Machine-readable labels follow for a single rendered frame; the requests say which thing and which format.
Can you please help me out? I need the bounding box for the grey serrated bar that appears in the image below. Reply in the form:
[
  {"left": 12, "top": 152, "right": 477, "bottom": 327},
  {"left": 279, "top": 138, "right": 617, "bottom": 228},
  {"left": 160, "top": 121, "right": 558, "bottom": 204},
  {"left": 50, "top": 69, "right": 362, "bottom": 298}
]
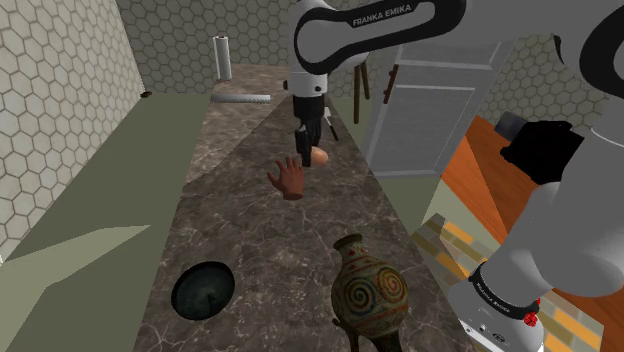
[{"left": 209, "top": 91, "right": 272, "bottom": 106}]

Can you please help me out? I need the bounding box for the brown hand figure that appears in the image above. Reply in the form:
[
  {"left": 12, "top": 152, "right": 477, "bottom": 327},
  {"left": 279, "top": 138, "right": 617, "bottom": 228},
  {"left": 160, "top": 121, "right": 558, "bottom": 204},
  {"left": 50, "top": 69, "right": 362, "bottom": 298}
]
[{"left": 266, "top": 155, "right": 307, "bottom": 202}]

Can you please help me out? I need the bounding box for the white paper towel roll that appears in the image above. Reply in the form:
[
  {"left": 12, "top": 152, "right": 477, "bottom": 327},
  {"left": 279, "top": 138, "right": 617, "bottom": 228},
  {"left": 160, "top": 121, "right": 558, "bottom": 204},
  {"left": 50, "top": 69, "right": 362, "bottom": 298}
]
[{"left": 212, "top": 34, "right": 234, "bottom": 83}]

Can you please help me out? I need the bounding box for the grey panelled door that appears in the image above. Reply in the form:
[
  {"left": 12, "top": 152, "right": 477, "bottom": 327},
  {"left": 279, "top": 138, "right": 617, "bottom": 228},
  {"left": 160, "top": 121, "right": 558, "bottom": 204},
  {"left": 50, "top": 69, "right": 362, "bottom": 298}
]
[{"left": 362, "top": 40, "right": 514, "bottom": 179}]

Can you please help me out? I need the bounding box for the patterned brick robot stand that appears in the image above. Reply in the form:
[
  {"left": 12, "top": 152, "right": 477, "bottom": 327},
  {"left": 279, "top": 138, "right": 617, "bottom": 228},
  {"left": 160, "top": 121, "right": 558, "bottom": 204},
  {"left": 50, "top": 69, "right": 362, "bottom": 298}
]
[{"left": 410, "top": 212, "right": 606, "bottom": 352}]

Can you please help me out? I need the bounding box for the spiral patterned ceramic vase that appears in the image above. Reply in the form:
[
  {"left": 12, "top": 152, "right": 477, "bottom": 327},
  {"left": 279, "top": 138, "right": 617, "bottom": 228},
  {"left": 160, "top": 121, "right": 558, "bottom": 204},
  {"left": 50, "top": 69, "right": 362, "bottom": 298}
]
[{"left": 330, "top": 233, "right": 410, "bottom": 352}]

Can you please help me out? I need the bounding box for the dark round bowl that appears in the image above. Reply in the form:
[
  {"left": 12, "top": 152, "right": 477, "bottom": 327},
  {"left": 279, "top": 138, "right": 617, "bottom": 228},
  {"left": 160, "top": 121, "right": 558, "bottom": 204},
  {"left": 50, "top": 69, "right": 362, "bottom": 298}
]
[{"left": 170, "top": 260, "right": 237, "bottom": 322}]

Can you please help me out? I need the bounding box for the black handled knife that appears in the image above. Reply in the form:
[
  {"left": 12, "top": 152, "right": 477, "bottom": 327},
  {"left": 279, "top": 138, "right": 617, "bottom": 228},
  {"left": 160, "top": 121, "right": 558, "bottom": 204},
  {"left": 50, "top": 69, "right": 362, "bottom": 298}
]
[{"left": 323, "top": 107, "right": 340, "bottom": 143}]

